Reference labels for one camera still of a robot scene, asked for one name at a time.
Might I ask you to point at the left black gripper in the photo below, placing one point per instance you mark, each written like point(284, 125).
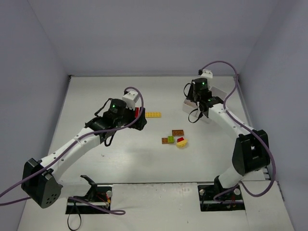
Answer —
point(140, 121)

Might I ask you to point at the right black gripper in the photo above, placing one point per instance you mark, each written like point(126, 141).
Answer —
point(200, 107)

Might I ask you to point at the yellow long lego plate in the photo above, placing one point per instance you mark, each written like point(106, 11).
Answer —
point(153, 115)

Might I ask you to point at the brown lego plate with green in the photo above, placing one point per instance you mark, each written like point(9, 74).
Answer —
point(165, 141)

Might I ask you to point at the green lego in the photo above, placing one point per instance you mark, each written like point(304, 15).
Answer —
point(170, 139)

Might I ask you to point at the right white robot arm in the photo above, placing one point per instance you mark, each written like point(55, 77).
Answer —
point(250, 151)

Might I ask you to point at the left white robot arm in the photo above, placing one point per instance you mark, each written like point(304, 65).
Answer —
point(41, 179)

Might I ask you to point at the right white container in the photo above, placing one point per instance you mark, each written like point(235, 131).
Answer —
point(216, 92)

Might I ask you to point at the white container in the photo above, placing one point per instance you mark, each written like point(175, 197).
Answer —
point(189, 106)
point(216, 92)

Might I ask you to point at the left white container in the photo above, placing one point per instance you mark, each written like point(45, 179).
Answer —
point(189, 106)

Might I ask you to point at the yellow half-round lego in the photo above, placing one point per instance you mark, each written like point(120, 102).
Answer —
point(182, 143)

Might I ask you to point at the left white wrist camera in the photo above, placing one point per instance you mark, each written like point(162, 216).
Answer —
point(130, 97)

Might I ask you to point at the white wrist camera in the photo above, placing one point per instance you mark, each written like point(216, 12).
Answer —
point(204, 73)
point(130, 97)

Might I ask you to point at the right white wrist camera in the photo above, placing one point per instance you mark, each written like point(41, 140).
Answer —
point(204, 73)

